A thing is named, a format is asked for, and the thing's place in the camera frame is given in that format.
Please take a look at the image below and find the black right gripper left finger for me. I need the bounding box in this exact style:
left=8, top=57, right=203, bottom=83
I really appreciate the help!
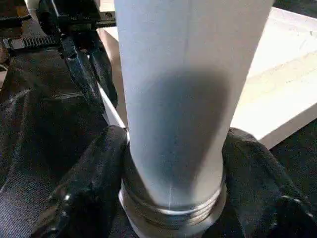
left=29, top=124, right=129, bottom=238

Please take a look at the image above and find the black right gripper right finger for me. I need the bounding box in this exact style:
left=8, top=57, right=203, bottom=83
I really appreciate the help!
left=217, top=126, right=317, bottom=238

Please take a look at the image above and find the white plastic table leg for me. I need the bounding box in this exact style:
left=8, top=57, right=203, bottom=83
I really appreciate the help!
left=113, top=0, right=274, bottom=238

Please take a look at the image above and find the white plastic table top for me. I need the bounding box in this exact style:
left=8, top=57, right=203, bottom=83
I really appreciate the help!
left=95, top=6, right=317, bottom=151

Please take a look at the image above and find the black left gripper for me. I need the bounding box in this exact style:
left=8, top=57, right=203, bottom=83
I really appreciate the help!
left=4, top=0, right=119, bottom=117

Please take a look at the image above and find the black glossy mat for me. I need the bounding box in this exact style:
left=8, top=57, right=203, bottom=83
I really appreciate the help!
left=0, top=14, right=317, bottom=238

